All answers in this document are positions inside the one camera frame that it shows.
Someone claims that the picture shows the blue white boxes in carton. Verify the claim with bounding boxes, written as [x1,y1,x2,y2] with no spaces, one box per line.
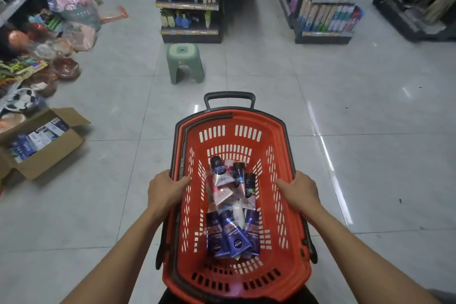
[9,117,70,163]

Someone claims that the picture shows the open cardboard box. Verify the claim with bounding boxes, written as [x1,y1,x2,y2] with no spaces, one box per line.
[0,107,92,182]

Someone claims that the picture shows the person's left hand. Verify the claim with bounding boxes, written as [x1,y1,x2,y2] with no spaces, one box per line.
[147,169,192,216]

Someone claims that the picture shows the pink flat packet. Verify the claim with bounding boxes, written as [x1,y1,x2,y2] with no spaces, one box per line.
[209,188,234,209]

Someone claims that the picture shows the green yellow toy packet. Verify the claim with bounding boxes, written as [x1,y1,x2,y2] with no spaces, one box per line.
[0,57,48,81]

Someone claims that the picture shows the green and blue bottles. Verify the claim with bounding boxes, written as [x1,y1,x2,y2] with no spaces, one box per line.
[160,9,213,29]

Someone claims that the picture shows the brown plastic bowl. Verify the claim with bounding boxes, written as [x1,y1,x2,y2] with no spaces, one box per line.
[29,74,57,98]
[52,57,81,81]

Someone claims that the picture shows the dark end shelf unit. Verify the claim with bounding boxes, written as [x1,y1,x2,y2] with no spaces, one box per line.
[149,0,224,44]

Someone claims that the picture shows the dark roll-on bottle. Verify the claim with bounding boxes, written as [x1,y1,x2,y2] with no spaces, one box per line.
[233,161,247,189]

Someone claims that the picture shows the person's left forearm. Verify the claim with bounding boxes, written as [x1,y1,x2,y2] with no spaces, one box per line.
[60,203,173,304]

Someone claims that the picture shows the dark blue capped tube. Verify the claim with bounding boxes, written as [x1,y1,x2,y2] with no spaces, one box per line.
[210,156,229,177]

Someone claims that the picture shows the red plastic shopping basket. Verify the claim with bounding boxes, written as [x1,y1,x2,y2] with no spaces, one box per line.
[155,91,318,304]

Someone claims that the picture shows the black white football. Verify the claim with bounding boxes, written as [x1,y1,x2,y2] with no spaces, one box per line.
[0,88,40,115]

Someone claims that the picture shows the green plastic stool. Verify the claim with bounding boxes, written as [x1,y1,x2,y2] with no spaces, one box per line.
[166,43,205,86]

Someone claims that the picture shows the pink plastic toy bag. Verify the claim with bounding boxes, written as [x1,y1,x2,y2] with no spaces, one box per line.
[46,0,104,52]

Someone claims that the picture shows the person's right forearm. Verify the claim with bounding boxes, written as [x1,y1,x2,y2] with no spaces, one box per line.
[302,203,443,304]

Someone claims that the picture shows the black spray bottle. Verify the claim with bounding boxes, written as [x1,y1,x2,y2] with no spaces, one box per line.
[244,172,257,198]

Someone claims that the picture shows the blue cream tube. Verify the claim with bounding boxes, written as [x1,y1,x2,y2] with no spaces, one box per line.
[219,209,247,259]
[242,209,261,257]
[205,211,226,259]

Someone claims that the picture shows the white cream tube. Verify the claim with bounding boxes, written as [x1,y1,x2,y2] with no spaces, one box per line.
[232,205,246,230]

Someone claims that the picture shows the orange ball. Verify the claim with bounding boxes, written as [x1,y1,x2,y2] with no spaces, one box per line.
[8,30,31,51]

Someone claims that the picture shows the dark shelf unit with toothpaste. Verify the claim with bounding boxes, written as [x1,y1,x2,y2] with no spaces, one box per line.
[264,0,394,45]

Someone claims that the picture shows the person's right hand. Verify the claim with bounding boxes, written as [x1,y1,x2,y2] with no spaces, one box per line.
[275,171,321,216]

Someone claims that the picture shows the row of toothpaste boxes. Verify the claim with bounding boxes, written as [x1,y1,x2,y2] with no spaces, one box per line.
[298,0,365,33]

